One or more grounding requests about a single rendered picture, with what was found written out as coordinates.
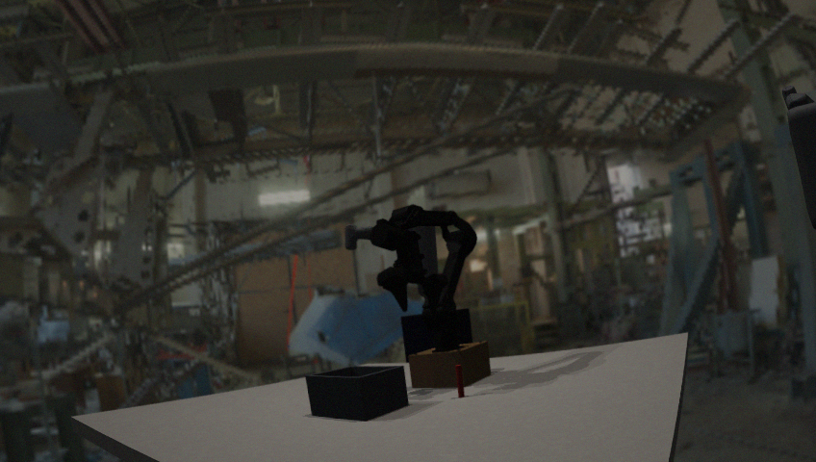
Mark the red peg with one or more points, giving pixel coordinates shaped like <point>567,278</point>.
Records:
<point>460,385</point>

